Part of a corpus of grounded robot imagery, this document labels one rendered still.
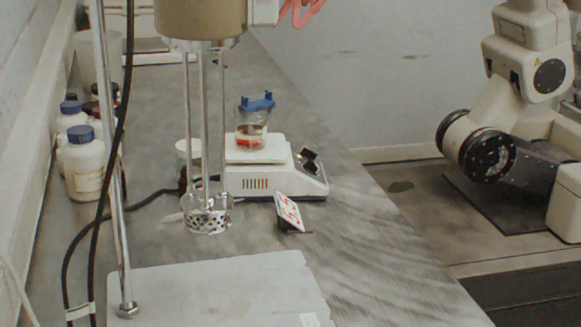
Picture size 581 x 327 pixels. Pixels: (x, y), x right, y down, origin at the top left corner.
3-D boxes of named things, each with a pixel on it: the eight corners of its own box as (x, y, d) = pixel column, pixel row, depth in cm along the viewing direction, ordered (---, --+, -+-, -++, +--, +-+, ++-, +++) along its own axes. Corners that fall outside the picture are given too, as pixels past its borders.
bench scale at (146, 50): (198, 64, 188) (197, 48, 186) (113, 68, 180) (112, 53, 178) (188, 48, 204) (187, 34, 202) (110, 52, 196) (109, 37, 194)
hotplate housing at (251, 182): (320, 170, 123) (321, 134, 119) (329, 202, 111) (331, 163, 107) (211, 171, 120) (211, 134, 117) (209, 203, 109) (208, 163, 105)
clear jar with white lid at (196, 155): (189, 192, 112) (187, 153, 109) (170, 181, 116) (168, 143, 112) (213, 182, 116) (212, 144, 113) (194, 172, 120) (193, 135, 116)
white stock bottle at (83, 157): (60, 193, 110) (51, 129, 104) (93, 180, 115) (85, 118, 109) (83, 206, 106) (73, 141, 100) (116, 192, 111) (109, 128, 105)
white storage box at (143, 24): (174, 20, 240) (172, -16, 234) (178, 43, 208) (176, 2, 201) (95, 21, 234) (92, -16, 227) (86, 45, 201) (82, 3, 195)
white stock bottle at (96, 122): (126, 158, 124) (122, 110, 119) (98, 165, 121) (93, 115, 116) (115, 148, 128) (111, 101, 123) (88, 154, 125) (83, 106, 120)
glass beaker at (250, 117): (260, 140, 115) (261, 98, 111) (271, 153, 109) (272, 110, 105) (226, 143, 112) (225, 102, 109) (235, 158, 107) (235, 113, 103)
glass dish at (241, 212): (254, 222, 104) (254, 211, 103) (223, 226, 102) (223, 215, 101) (245, 206, 108) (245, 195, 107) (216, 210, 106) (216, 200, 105)
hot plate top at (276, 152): (283, 136, 118) (284, 132, 117) (289, 163, 107) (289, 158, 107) (223, 136, 117) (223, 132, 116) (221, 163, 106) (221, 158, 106)
